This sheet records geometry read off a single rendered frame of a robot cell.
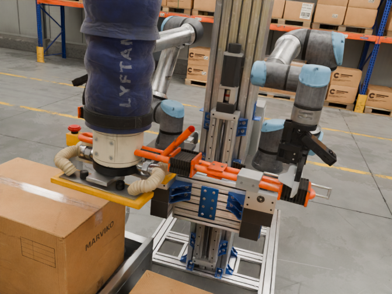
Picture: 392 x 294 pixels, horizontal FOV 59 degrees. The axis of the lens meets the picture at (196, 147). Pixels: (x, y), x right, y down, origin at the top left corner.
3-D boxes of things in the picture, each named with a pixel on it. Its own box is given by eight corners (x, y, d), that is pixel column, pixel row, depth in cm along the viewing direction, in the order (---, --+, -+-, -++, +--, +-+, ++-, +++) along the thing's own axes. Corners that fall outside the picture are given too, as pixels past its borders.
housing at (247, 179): (234, 188, 104) (237, 175, 102) (240, 179, 110) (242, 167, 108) (257, 194, 102) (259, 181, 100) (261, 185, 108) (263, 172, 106)
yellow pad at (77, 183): (49, 182, 115) (49, 169, 113) (70, 171, 124) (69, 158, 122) (139, 210, 105) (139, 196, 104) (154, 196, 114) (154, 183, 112)
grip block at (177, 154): (165, 172, 109) (167, 155, 107) (178, 161, 118) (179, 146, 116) (190, 179, 107) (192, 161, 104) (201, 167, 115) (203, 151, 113)
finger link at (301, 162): (293, 180, 98) (300, 151, 98) (299, 182, 97) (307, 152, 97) (292, 181, 93) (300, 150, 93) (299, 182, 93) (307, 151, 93)
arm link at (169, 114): (171, 134, 163) (173, 107, 158) (151, 126, 171) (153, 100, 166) (188, 129, 172) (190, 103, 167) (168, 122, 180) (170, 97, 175)
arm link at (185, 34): (214, 42, 168) (139, 66, 136) (197, 39, 175) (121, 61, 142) (214, 18, 163) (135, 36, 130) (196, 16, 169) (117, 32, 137)
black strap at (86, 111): (68, 119, 108) (67, 107, 107) (110, 105, 129) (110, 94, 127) (130, 135, 102) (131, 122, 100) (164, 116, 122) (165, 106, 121)
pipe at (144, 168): (53, 171, 116) (52, 155, 114) (98, 147, 138) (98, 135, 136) (142, 197, 106) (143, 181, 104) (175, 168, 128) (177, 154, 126)
